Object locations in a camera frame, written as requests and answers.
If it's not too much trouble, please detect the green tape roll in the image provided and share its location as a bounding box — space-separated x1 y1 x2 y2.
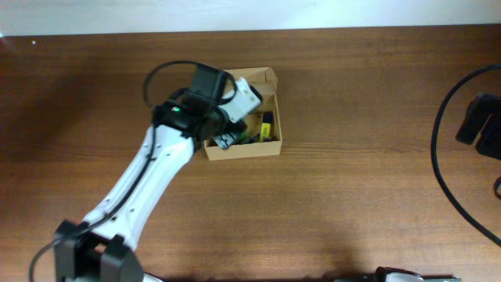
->
237 130 251 145

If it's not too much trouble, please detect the yellow highlighter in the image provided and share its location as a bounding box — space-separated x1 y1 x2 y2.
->
259 111 273 143

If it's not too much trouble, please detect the cardboard box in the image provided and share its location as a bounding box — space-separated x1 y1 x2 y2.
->
204 67 283 161

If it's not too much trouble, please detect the black pen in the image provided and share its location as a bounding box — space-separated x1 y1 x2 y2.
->
243 134 260 144

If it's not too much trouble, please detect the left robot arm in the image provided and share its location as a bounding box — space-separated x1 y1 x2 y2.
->
49 63 262 281

